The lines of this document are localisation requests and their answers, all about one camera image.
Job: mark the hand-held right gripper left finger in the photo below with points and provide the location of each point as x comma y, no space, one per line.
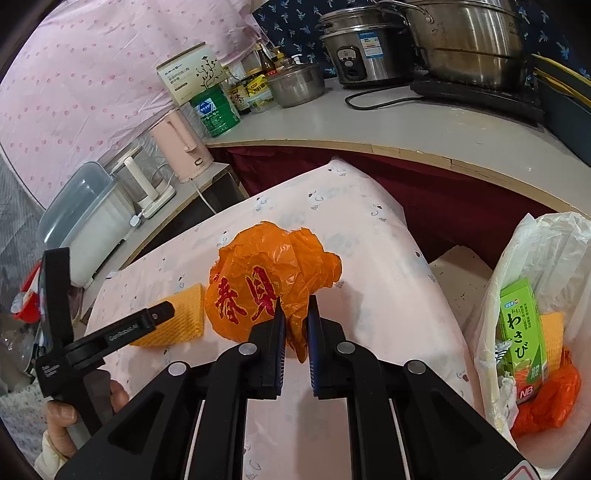
279,341

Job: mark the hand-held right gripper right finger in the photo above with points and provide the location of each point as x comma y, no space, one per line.
314,341

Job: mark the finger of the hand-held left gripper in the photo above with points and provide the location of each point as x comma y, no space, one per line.
124,330

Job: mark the yellow sponge cloth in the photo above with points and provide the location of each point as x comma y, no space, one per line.
551,337
184,318

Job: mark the orange plastic bag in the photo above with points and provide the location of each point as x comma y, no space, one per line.
258,267

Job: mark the silver green snack wrapper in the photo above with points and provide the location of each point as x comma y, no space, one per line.
502,355

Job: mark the green cardboard box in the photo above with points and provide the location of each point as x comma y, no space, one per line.
521,323

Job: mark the red plastic bag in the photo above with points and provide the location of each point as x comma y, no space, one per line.
549,397

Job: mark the white plastic bin liner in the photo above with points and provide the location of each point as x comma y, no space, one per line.
545,249

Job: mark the person's left hand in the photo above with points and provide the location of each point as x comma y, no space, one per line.
62,424

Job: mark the clear glassware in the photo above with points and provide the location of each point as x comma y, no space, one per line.
18,350

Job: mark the white floral cloth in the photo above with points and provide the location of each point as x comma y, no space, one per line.
23,415

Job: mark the red white packaging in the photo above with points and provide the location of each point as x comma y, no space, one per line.
30,286

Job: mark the white power plug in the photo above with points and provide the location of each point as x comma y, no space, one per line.
136,220

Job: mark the white container with clear lid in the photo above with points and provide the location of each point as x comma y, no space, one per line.
92,221

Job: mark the white speckled board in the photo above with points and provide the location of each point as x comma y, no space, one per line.
461,281

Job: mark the maroon cloth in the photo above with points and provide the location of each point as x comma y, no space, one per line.
438,198

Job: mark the pink electric kettle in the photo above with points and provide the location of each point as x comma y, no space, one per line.
180,147

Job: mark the green tin can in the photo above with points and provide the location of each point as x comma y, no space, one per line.
217,115

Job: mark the clear plastic food container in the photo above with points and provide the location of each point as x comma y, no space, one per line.
262,104

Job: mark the small steel pot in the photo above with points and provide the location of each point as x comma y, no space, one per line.
295,87

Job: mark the yellow seasoning packet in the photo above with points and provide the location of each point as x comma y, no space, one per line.
258,85

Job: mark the white box with plant print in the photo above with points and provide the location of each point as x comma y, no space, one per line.
184,78

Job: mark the pink dotted cloth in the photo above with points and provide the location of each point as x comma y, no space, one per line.
92,69

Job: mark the yellowish oil bottle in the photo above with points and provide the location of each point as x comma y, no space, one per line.
279,57

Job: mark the steel rice cooker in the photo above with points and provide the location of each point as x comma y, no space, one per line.
369,60

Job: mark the black induction cooktop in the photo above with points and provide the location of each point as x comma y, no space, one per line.
485,101

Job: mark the large steel steamer pot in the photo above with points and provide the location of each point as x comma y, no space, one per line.
471,50

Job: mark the yellow colander basket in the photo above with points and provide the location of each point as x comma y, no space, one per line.
554,62

